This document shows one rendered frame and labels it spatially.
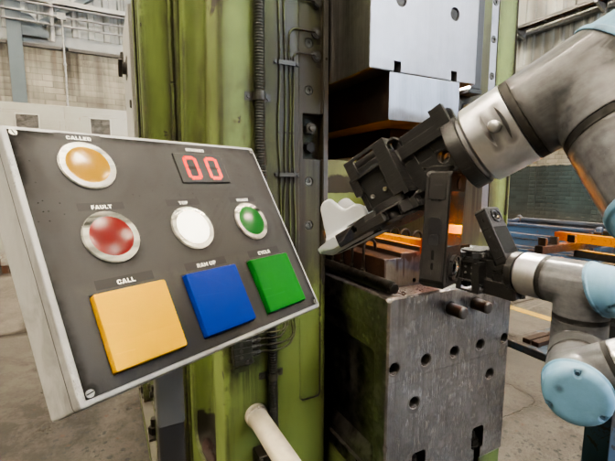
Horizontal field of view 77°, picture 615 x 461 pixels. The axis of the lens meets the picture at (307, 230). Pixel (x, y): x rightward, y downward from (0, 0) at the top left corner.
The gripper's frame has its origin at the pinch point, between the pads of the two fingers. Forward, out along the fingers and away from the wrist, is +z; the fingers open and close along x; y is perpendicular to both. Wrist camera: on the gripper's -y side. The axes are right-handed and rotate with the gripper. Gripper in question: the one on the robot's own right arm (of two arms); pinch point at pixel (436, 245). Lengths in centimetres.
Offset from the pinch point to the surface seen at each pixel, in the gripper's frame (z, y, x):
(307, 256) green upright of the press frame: 17.1, 3.1, -23.2
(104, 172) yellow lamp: -14, -15, -64
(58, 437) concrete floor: 135, 99, -89
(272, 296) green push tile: -15.5, 1.1, -45.6
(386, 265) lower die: 2.7, 3.8, -11.8
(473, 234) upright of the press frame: 16.6, 1.6, 31.9
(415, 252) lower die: 2.6, 1.8, -3.9
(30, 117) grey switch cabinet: 529, -97, -138
